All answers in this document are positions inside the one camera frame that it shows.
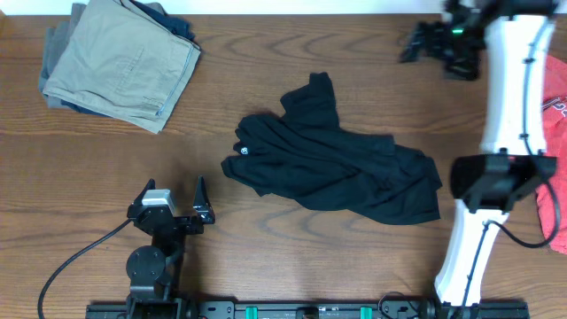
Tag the black t-shirt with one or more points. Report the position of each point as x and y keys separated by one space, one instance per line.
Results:
x=306 y=156

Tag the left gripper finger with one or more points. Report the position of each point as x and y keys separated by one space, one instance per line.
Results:
x=201 y=203
x=148 y=187

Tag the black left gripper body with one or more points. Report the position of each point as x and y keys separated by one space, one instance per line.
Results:
x=191 y=228

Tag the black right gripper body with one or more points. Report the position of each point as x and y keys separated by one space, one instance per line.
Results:
x=460 y=50

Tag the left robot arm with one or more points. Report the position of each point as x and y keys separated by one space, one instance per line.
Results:
x=154 y=270

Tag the khaki folded trousers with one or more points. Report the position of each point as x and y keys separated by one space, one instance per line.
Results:
x=122 y=63

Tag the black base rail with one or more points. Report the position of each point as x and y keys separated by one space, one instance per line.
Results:
x=396 y=308

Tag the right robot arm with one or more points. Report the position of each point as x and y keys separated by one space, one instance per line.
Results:
x=512 y=162

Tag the red printed t-shirt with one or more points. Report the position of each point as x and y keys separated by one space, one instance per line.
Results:
x=554 y=124

